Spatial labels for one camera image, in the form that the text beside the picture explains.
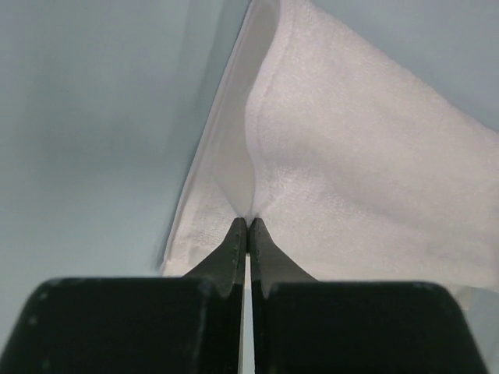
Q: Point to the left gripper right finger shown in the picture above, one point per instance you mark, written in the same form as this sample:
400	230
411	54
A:
303	325

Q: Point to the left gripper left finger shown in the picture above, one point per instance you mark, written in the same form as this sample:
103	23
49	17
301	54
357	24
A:
187	324

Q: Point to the white towel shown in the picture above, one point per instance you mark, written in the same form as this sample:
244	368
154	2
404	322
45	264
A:
359	170

